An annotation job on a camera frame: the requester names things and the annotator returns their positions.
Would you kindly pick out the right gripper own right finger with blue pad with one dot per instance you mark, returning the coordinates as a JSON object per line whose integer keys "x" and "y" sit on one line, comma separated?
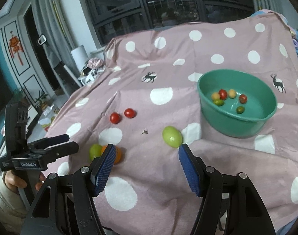
{"x": 246, "y": 212}

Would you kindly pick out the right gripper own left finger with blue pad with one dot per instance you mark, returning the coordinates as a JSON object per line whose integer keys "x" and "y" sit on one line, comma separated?
{"x": 64, "y": 205}

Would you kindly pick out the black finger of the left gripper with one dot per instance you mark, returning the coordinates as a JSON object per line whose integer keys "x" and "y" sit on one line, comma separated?
{"x": 46, "y": 142}
{"x": 51, "y": 153}

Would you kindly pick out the orange tangerine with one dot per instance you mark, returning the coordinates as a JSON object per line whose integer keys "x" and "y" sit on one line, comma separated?
{"x": 118, "y": 153}

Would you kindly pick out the small green fruit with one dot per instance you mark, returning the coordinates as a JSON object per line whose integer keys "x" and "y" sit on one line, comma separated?
{"x": 95, "y": 151}

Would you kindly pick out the red tomato with stem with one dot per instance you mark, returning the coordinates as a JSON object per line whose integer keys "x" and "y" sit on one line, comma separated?
{"x": 115, "y": 118}

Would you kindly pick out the red cherry tomato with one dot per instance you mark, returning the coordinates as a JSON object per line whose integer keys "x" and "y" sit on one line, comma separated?
{"x": 130, "y": 113}

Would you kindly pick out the beige sleeve forearm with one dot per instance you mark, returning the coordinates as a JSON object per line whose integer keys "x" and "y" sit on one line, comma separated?
{"x": 12, "y": 209}

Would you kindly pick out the person's left hand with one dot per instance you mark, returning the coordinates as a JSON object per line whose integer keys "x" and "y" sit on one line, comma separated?
{"x": 14, "y": 183}

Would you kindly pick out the potted green plant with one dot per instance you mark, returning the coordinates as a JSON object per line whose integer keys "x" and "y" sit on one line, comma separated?
{"x": 42, "y": 101}

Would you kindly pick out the large green fruit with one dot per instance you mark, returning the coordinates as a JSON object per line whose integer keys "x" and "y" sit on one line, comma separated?
{"x": 172, "y": 137}

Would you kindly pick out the pink polka dot cloth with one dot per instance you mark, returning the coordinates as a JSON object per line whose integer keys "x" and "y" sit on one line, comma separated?
{"x": 156, "y": 74}

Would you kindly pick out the green fruit in bowl left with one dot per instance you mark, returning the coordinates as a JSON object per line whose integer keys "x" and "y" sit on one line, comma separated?
{"x": 218, "y": 102}

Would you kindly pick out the green fruit in bowl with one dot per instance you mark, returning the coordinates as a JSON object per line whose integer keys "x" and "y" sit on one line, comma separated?
{"x": 240, "y": 109}
{"x": 218, "y": 102}

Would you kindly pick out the green fruit in bowl right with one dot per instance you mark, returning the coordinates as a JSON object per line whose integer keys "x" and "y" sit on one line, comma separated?
{"x": 240, "y": 109}

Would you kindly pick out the yellow fruit in bowl left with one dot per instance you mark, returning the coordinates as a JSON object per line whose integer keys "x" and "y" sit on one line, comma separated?
{"x": 215, "y": 96}

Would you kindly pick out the yellow fruit in bowl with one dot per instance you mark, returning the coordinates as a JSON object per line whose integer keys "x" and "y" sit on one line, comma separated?
{"x": 232, "y": 93}
{"x": 215, "y": 96}

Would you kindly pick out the green plastic bowl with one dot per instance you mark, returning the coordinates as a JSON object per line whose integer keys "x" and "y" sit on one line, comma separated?
{"x": 260, "y": 107}

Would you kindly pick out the red tomato in bowl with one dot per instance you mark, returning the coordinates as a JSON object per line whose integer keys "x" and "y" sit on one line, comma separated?
{"x": 243, "y": 99}
{"x": 223, "y": 94}

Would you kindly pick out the yellow fruit in bowl right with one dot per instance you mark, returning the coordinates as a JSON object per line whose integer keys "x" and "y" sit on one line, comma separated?
{"x": 232, "y": 93}

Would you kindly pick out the red tomato in bowl right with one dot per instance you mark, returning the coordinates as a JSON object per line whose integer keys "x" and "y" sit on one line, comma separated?
{"x": 243, "y": 99}

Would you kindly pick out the white paper roll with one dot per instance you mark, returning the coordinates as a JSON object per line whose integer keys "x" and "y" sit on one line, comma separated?
{"x": 80, "y": 57}

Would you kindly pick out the red chinese knot decoration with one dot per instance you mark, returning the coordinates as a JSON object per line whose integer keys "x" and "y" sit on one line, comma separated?
{"x": 15, "y": 47}

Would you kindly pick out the grey curtain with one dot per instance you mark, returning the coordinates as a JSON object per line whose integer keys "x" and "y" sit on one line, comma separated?
{"x": 51, "y": 23}

